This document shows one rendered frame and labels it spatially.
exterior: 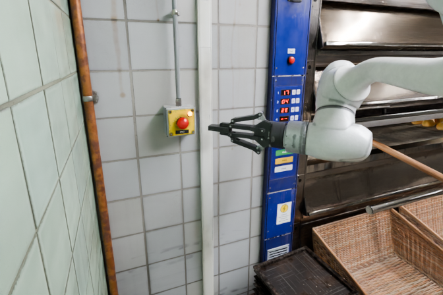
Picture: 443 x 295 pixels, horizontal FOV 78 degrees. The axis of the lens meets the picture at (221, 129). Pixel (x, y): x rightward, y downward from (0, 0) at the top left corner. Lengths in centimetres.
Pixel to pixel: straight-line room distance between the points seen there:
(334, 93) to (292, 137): 16
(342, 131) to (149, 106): 61
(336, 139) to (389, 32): 89
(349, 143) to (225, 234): 75
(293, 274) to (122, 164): 80
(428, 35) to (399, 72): 115
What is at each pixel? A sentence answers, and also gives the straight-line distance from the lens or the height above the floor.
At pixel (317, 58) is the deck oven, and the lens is 125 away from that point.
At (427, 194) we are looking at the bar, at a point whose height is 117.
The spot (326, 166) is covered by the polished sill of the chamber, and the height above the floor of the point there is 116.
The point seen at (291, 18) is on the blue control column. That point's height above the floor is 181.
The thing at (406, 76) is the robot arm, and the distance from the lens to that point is 58.
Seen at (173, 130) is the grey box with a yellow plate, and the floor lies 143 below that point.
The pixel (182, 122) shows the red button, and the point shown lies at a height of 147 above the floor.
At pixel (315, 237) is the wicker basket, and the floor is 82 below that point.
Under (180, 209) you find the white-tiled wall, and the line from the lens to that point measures 114.
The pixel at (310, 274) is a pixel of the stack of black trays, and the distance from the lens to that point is 129.
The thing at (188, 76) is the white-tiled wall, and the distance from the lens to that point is 98.
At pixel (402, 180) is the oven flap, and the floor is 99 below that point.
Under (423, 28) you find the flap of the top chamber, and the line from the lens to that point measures 173.
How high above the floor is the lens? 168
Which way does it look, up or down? 15 degrees down
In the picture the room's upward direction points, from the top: straight up
